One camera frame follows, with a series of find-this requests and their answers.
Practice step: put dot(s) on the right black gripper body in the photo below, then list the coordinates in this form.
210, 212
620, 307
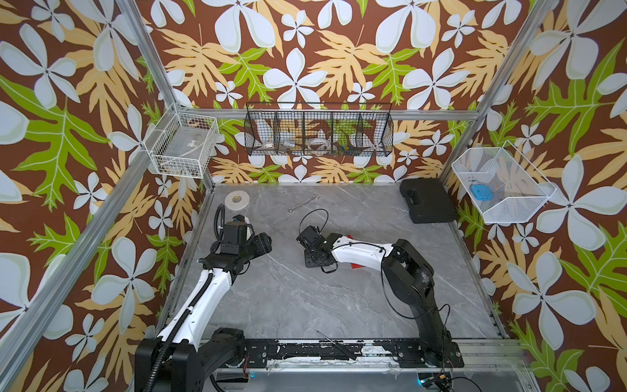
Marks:
310, 259

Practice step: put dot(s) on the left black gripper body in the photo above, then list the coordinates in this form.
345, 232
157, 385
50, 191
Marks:
243, 252

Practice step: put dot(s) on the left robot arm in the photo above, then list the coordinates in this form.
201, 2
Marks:
177, 359

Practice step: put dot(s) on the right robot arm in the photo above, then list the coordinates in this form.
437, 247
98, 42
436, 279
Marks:
405, 272

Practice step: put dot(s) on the white tape roll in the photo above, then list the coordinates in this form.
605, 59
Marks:
237, 200

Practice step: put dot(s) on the black plastic case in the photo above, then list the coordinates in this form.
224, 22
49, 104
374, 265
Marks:
428, 201

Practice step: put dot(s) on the blue object in basket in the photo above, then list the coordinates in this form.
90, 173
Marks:
482, 192

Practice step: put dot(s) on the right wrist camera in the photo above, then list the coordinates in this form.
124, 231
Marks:
310, 237

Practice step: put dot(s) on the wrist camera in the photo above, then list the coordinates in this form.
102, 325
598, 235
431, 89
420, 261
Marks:
238, 231
310, 237

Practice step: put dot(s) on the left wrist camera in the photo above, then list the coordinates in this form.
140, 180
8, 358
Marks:
238, 231

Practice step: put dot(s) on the white wire basket left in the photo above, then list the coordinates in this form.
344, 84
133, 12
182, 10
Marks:
182, 143

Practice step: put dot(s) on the white wire basket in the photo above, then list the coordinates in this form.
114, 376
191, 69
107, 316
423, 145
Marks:
182, 143
520, 188

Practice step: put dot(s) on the black wire basket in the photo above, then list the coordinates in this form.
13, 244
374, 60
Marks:
333, 129

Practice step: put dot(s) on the aluminium frame post left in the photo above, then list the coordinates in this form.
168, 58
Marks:
91, 236

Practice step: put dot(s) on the aluminium frame post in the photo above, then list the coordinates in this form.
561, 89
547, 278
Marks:
91, 236
522, 40

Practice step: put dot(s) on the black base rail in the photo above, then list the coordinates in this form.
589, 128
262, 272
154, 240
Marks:
398, 352

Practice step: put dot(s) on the white wire basket right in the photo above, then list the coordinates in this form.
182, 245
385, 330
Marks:
520, 188

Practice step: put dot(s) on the aluminium frame post right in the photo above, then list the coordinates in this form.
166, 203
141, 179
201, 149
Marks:
522, 40

